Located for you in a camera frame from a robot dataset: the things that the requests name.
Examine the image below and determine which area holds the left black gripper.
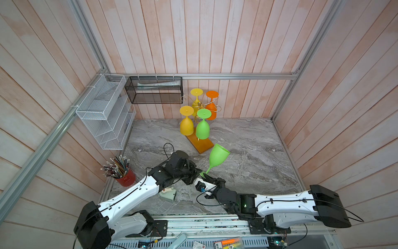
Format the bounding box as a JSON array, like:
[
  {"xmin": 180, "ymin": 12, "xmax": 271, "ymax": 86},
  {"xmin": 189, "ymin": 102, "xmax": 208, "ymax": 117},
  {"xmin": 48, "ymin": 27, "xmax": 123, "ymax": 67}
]
[{"xmin": 174, "ymin": 159, "xmax": 203, "ymax": 185}]

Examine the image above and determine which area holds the green wine glass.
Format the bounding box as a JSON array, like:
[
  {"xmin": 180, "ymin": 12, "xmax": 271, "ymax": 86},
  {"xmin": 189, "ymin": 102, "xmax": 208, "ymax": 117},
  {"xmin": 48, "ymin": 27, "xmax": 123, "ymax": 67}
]
[
  {"xmin": 200, "ymin": 144, "xmax": 230, "ymax": 177},
  {"xmin": 195, "ymin": 109, "xmax": 211, "ymax": 140}
]

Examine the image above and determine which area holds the gold rack with wooden base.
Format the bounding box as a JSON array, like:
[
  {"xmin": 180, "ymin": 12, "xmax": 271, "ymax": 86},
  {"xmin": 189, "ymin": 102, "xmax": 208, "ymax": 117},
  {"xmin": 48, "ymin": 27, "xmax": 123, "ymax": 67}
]
[{"xmin": 185, "ymin": 102, "xmax": 214, "ymax": 154}]

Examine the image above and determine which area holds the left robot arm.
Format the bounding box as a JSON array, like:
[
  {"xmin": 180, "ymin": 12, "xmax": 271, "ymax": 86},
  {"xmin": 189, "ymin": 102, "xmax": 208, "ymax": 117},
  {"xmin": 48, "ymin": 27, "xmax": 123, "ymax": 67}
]
[{"xmin": 74, "ymin": 150, "xmax": 202, "ymax": 249}]

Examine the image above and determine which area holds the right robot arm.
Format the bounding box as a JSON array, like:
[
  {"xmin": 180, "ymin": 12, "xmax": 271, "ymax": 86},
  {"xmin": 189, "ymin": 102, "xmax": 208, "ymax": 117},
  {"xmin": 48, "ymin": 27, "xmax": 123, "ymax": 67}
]
[{"xmin": 194, "ymin": 174, "xmax": 351, "ymax": 233}]

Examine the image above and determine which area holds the front yellow wine glass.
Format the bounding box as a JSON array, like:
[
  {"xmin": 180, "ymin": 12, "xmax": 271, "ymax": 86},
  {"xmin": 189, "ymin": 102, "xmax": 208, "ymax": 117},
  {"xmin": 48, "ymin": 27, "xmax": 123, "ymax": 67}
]
[{"xmin": 180, "ymin": 106, "xmax": 194, "ymax": 136}]

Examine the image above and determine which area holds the yellow wine glass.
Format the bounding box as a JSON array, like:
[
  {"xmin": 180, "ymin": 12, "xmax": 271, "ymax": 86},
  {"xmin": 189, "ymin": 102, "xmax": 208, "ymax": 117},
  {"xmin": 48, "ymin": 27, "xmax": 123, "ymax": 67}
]
[
  {"xmin": 180, "ymin": 106, "xmax": 194, "ymax": 136},
  {"xmin": 190, "ymin": 88, "xmax": 204, "ymax": 117}
]

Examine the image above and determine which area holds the orange wine glass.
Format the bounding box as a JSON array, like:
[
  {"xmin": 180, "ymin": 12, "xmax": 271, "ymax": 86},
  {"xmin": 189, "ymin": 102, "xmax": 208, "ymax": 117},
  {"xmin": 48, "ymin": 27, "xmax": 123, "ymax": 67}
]
[{"xmin": 205, "ymin": 90, "xmax": 219, "ymax": 120}]

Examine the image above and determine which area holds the back yellow wine glass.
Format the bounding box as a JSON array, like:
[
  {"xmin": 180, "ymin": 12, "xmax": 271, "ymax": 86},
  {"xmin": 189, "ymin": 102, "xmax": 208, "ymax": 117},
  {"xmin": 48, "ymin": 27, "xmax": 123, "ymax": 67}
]
[{"xmin": 190, "ymin": 88, "xmax": 204, "ymax": 117}]

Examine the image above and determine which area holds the box of coloured items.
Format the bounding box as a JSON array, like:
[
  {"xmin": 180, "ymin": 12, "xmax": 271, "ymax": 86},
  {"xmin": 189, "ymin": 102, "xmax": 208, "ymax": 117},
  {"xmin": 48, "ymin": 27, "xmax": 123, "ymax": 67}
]
[{"xmin": 214, "ymin": 237, "xmax": 245, "ymax": 249}]

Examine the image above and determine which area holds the red pencil cup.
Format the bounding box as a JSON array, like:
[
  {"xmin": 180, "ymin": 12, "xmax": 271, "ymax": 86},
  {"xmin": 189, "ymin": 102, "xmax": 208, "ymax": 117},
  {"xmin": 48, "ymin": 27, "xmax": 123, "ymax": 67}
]
[{"xmin": 101, "ymin": 155, "xmax": 136, "ymax": 187}]

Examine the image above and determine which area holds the black mesh basket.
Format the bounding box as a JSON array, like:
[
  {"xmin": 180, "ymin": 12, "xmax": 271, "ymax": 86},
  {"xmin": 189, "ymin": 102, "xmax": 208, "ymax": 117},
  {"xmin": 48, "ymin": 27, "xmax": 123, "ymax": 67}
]
[{"xmin": 124, "ymin": 76, "xmax": 184, "ymax": 105}]

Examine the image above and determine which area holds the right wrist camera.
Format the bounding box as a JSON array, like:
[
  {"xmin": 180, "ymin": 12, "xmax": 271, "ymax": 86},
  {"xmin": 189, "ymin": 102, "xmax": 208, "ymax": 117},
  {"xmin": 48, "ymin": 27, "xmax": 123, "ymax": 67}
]
[{"xmin": 193, "ymin": 178, "xmax": 217, "ymax": 196}]

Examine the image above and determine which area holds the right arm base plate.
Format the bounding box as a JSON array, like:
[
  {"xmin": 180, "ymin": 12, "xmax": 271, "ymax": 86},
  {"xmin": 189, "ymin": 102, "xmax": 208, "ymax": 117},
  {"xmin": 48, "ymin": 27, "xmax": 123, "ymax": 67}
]
[{"xmin": 248, "ymin": 215, "xmax": 291, "ymax": 234}]

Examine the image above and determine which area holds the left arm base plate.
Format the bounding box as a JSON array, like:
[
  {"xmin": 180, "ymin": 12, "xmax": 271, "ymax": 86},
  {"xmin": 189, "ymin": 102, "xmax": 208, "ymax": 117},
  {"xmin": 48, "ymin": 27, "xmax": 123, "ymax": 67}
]
[{"xmin": 126, "ymin": 220, "xmax": 168, "ymax": 238}]

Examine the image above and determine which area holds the aluminium front rail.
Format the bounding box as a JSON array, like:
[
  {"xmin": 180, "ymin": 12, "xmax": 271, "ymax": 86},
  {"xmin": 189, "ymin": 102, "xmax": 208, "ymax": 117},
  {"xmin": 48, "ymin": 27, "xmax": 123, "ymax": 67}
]
[{"xmin": 118, "ymin": 213, "xmax": 336, "ymax": 240}]

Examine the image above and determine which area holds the white wire mesh shelf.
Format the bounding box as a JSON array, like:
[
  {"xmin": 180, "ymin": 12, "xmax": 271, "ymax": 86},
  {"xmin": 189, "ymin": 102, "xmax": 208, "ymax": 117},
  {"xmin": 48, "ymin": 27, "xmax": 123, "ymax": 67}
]
[{"xmin": 76, "ymin": 74, "xmax": 136, "ymax": 150}]

